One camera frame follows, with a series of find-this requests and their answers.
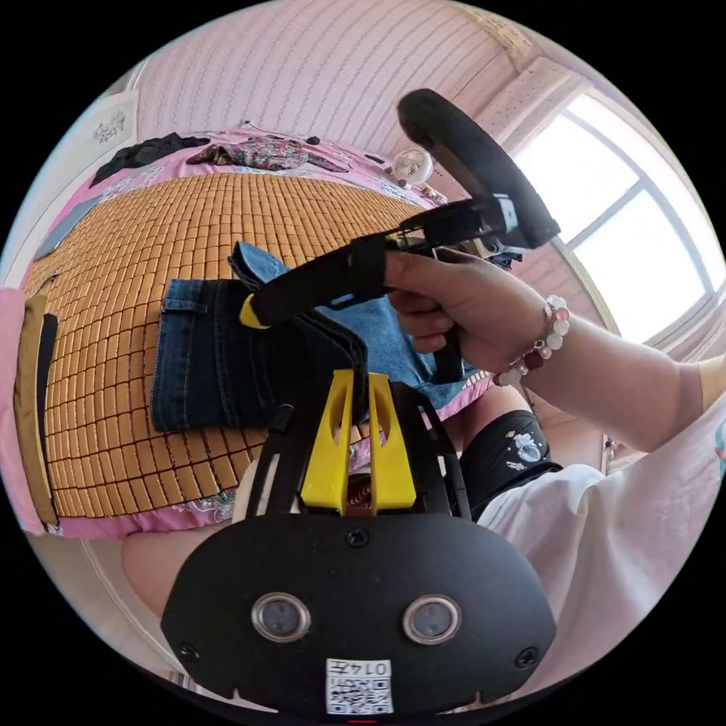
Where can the small white fan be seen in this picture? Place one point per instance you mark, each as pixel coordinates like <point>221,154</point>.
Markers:
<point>412,164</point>

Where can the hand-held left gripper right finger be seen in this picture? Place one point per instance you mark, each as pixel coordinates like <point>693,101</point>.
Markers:
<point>394,471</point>

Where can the black garment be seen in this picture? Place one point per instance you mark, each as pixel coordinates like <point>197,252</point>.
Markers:
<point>142,153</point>

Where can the bed with woven mat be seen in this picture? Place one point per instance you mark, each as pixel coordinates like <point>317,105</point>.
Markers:
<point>142,227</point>

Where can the grey folded cloth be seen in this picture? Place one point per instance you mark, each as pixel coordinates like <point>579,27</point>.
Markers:
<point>71,224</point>

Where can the blue jeans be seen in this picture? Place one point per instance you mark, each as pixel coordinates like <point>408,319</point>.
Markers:
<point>215,351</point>

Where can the person's body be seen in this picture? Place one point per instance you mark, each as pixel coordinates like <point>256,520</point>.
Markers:
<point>567,539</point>

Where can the person's right hand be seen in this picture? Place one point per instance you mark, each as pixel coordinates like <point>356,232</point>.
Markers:
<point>482,306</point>

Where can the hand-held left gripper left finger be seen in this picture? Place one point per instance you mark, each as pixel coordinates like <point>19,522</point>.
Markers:
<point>326,465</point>

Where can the floral garment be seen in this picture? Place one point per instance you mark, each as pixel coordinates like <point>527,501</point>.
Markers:
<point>266,153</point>

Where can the person's right forearm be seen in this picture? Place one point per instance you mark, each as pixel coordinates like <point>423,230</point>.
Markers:
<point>612,374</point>

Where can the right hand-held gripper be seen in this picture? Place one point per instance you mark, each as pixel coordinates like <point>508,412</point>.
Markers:
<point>329,278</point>

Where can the window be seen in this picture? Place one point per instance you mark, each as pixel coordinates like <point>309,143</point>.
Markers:
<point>624,215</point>

